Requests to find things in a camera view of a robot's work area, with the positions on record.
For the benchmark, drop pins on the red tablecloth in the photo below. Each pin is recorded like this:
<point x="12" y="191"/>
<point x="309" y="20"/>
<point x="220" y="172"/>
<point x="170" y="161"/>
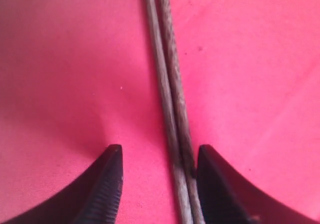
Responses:
<point x="78" y="75"/>

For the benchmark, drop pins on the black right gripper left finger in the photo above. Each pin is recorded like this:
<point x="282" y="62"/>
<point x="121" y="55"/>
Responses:
<point x="93" y="197"/>

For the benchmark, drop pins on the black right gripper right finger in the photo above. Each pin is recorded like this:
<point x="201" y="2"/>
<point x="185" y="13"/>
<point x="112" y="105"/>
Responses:
<point x="226" y="196"/>

